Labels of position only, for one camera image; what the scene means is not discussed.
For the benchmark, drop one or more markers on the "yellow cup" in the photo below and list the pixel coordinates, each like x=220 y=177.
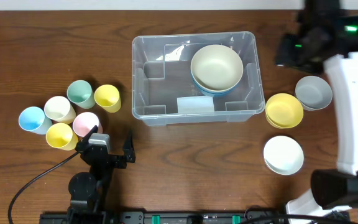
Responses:
x=108 y=97
x=61 y=136

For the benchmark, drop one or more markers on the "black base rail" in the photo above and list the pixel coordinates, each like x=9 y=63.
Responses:
x=150 y=218

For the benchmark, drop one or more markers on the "green cup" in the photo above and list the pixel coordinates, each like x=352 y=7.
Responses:
x=81 y=93

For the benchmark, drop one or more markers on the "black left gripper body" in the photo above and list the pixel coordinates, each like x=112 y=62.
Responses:
x=108 y=158

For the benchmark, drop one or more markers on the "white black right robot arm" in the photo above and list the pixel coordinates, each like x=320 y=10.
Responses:
x=333 y=191

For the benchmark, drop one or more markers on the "small grey bowl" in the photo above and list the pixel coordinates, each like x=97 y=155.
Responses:
x=314 y=93

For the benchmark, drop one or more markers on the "pink cup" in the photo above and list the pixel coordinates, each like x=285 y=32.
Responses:
x=84 y=122

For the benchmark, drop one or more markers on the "clear plastic storage container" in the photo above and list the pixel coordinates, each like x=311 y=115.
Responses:
x=163 y=91

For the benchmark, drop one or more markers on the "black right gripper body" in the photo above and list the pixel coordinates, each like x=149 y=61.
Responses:
x=286 y=54

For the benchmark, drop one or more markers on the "dark blue bowl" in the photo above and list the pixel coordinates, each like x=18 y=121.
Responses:
x=214 y=94
x=195 y=81

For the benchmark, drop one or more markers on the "small yellow bowl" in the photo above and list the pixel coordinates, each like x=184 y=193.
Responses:
x=283 y=111

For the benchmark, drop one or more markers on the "yellow cup lower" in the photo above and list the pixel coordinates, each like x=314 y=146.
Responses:
x=61 y=136

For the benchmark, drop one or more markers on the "large cream bowl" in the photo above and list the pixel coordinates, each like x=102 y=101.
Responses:
x=216 y=67

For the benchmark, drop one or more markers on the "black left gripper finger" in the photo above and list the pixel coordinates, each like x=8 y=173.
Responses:
x=85 y=140
x=128 y=148

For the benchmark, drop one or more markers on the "small white bowl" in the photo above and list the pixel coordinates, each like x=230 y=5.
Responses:
x=283 y=155

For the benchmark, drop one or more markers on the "blue cup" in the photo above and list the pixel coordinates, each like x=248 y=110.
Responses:
x=33 y=119

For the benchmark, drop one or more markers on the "yellow cup upper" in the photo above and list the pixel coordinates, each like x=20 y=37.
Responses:
x=108 y=97

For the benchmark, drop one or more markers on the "cream cup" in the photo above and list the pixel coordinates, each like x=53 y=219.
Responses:
x=59 y=109

